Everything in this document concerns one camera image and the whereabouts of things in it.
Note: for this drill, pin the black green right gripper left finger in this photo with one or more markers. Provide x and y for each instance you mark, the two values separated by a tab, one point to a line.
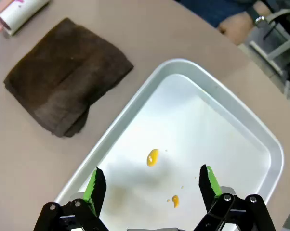
98	190

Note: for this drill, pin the large yellow sauce blob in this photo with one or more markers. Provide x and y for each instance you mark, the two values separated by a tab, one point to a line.
153	157

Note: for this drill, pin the person's left forearm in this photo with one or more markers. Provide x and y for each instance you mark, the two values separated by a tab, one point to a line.
264	8

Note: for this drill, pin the silver metal baking tray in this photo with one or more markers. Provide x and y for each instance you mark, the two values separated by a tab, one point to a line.
207	132

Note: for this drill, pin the blue jeans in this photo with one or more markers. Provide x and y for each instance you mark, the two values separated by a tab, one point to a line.
212	9

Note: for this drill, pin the dark brown towel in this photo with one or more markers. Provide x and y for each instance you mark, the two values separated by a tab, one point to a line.
63	77

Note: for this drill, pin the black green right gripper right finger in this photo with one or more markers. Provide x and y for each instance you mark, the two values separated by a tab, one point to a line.
207	190

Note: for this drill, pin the small yellow sauce blob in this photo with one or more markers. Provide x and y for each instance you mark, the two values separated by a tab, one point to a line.
175	201

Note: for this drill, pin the person's left hand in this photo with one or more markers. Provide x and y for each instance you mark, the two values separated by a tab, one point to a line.
239	27

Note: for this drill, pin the white table with metal legs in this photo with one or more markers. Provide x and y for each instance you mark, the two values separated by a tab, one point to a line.
280	45

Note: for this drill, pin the black wristwatch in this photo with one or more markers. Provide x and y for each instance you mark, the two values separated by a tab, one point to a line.
260	21

